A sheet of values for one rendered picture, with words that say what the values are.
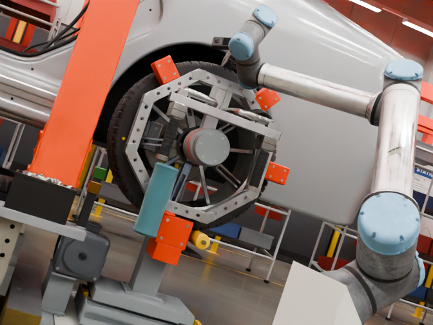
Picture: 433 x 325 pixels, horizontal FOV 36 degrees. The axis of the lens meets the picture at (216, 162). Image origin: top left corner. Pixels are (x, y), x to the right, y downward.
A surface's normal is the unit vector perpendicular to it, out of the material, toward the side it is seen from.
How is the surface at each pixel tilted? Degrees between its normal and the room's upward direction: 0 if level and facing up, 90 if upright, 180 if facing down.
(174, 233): 90
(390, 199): 60
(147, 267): 90
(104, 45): 90
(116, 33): 90
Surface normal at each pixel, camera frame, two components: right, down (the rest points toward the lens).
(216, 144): 0.25, 0.04
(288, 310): -0.89, -0.32
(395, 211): -0.14, -0.62
